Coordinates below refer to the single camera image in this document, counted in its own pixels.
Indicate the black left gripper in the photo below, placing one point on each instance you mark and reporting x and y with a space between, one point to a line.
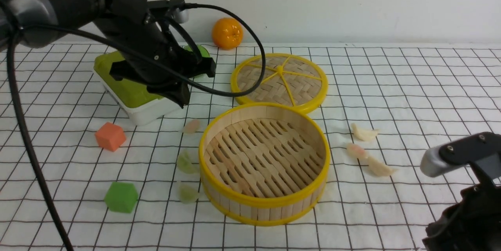
176 86

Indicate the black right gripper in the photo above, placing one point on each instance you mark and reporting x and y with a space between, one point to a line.
474 224

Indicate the pink dumpling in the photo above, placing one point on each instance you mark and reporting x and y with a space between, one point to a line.
191 126
357 152

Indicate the green dumpling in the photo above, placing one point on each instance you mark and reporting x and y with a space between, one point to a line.
184 163
187 194

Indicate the white dumpling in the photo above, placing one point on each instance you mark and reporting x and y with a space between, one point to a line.
378 168
364 134

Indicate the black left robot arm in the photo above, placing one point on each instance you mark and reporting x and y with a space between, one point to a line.
140 25

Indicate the bamboo steamer tray yellow rim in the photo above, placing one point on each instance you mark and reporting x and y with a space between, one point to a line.
264 164

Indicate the bamboo steamer lid yellow rim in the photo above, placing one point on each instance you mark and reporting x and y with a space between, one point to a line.
290 80

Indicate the green white lidded box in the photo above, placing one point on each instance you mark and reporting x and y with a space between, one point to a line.
140 106

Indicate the orange fruit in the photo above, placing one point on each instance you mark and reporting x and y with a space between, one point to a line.
227 33

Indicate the orange cube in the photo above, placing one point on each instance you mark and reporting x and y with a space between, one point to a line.
110 137

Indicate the white black grid tablecloth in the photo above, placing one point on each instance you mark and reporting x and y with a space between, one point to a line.
416 97

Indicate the green cube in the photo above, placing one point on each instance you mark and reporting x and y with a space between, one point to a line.
121 197

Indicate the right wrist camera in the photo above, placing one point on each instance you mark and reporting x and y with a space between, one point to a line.
481 149

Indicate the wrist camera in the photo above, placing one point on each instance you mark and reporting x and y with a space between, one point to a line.
174 9
481 149

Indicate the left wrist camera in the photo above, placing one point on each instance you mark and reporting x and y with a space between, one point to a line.
174 9

